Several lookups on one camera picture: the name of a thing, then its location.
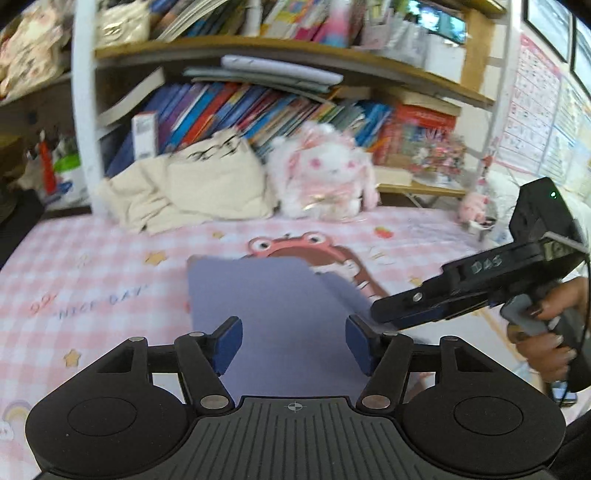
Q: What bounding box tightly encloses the purple and mauve sweater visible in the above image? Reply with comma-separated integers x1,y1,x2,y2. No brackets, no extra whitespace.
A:
187,256,373,401

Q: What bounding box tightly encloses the person's right hand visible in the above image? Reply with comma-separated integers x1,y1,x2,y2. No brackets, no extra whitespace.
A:
507,277,588,383

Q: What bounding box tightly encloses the small pink pig plush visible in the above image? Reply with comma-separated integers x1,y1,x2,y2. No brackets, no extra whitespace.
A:
458,192,488,225

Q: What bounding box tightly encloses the colourful bead decoration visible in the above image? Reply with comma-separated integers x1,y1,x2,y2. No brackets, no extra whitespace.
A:
404,128,467,178

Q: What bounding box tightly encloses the pink checkered cartoon desk mat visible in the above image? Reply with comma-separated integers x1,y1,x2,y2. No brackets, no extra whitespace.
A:
0,204,591,480

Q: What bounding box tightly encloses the pink white bunny plush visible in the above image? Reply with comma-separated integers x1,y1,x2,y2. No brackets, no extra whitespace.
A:
266,122,379,221

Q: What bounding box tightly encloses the cream printed garment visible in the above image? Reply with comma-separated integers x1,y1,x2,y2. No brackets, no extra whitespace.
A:
96,129,277,235

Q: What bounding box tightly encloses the white green tub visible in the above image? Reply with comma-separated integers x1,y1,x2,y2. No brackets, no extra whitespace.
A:
54,153,88,205

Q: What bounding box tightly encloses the black yamaha keyboard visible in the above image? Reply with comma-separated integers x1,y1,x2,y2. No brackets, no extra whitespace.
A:
1,190,45,267

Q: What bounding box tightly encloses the white box with barcode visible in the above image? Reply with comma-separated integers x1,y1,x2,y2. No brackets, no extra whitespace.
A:
131,111,158,161

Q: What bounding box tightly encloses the row of colourful books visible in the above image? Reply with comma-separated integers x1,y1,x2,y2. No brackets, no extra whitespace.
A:
106,80,394,177

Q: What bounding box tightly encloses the red tassel ornament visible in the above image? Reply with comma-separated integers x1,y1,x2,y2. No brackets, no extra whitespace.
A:
39,130,57,196

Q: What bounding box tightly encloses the white bookshelf frame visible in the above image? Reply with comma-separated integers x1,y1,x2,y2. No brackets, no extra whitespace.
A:
70,1,495,189

